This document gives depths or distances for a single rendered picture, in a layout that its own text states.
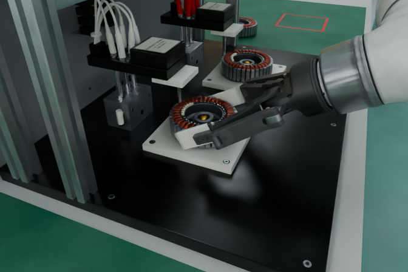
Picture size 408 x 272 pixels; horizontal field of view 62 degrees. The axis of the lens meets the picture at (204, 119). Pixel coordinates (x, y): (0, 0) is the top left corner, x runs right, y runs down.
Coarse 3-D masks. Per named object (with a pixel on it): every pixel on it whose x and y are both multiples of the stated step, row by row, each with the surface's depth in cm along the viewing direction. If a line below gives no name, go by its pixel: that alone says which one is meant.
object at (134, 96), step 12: (144, 84) 62; (108, 96) 59; (132, 96) 59; (144, 96) 61; (108, 108) 59; (120, 108) 57; (132, 108) 58; (144, 108) 62; (108, 120) 60; (132, 120) 59
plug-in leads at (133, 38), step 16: (96, 0) 50; (112, 0) 52; (96, 16) 52; (112, 16) 50; (128, 16) 52; (96, 32) 54; (128, 32) 53; (96, 48) 54; (112, 48) 54; (128, 48) 54
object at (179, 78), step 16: (144, 48) 51; (160, 48) 51; (176, 48) 52; (96, 64) 55; (112, 64) 54; (128, 64) 52; (144, 64) 51; (160, 64) 50; (176, 64) 52; (128, 80) 58; (160, 80) 52; (176, 80) 51
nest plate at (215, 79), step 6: (216, 66) 79; (276, 66) 79; (282, 66) 79; (216, 72) 76; (276, 72) 76; (210, 78) 74; (216, 78) 74; (222, 78) 74; (228, 78) 74; (204, 84) 73; (210, 84) 73; (216, 84) 72; (222, 84) 72; (228, 84) 72; (234, 84) 72; (240, 84) 72
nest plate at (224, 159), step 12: (168, 120) 60; (156, 132) 57; (168, 132) 57; (144, 144) 54; (156, 144) 54; (168, 144) 54; (240, 144) 54; (168, 156) 53; (180, 156) 52; (192, 156) 52; (204, 156) 52; (216, 156) 52; (228, 156) 52; (216, 168) 50; (228, 168) 49
